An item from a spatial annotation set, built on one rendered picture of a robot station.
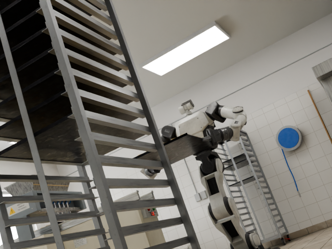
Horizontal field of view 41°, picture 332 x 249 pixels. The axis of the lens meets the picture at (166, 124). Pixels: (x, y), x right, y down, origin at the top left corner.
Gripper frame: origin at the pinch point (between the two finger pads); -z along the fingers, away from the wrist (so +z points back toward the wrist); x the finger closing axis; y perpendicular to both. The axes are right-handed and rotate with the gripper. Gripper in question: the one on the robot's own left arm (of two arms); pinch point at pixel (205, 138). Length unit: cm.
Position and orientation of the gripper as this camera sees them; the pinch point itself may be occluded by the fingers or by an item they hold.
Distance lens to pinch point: 292.7
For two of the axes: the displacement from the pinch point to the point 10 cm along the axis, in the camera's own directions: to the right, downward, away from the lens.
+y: 3.0, -3.8, -8.7
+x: -3.3, -9.0, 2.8
